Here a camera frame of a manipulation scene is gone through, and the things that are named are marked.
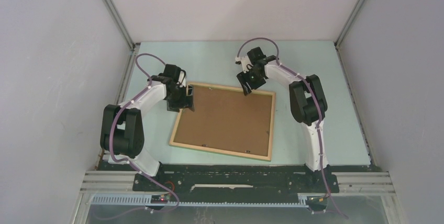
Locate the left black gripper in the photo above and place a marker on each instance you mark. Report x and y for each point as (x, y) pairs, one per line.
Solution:
(187, 101)

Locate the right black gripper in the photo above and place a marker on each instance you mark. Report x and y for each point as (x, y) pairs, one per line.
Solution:
(243, 78)

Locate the wooden picture frame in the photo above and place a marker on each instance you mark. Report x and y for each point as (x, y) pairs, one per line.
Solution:
(272, 125)

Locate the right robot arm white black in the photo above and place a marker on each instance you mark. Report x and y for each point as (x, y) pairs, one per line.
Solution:
(307, 99)

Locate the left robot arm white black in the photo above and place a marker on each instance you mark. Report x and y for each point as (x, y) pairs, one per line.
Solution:
(122, 133)

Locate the aluminium base extrusion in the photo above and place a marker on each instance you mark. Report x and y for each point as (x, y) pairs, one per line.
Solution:
(350, 183)

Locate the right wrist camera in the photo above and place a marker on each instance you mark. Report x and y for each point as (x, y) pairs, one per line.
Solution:
(245, 63)

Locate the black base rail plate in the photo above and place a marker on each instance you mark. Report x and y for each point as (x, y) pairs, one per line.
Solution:
(239, 183)

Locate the left aluminium corner post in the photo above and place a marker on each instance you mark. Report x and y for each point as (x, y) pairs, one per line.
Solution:
(116, 17)

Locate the aluminium corner post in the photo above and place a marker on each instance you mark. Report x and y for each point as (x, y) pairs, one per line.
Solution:
(116, 17)
(349, 22)

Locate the grey cable duct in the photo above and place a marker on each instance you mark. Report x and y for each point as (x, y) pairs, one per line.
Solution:
(149, 200)

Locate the right aluminium corner post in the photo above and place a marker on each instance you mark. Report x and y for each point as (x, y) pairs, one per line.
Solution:
(349, 22)

